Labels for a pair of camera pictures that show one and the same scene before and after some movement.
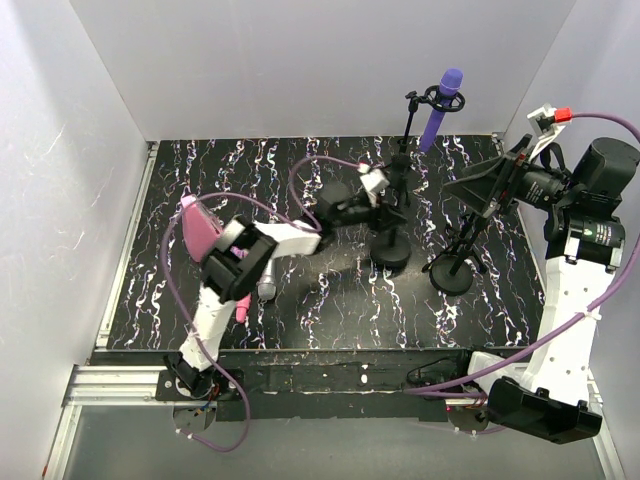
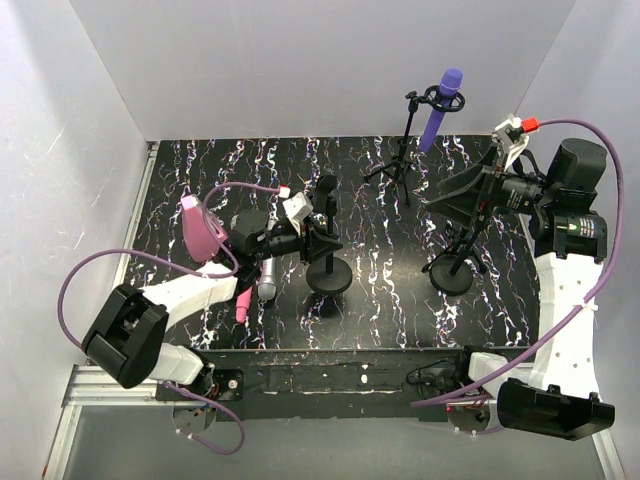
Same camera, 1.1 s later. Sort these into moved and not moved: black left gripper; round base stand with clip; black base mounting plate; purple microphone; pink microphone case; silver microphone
Moved: black left gripper; round base stand with clip
Not moved: silver microphone; pink microphone case; purple microphone; black base mounting plate
